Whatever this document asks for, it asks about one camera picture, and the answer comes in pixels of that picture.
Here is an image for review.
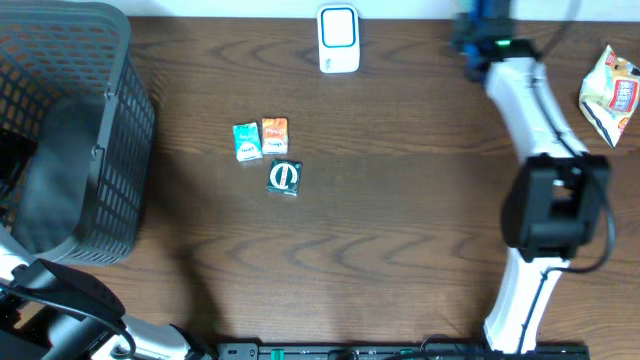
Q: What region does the cream blue snack bag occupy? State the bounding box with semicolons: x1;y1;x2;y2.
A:
578;45;639;149

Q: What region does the orange tissue pack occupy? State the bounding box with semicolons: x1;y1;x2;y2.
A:
262;118;289;155

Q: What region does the small green black box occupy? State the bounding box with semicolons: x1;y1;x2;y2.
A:
266;159;302;196

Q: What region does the teal green tissue pack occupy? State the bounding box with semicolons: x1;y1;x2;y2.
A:
233;122;263;162

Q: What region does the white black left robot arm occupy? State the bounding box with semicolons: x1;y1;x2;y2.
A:
1;229;217;359

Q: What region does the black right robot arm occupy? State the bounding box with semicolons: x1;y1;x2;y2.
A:
451;0;616;358

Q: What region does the grey plastic mesh basket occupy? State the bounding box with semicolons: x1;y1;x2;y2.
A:
1;1;157;265

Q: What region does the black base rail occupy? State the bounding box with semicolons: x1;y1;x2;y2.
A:
217;339;591;360

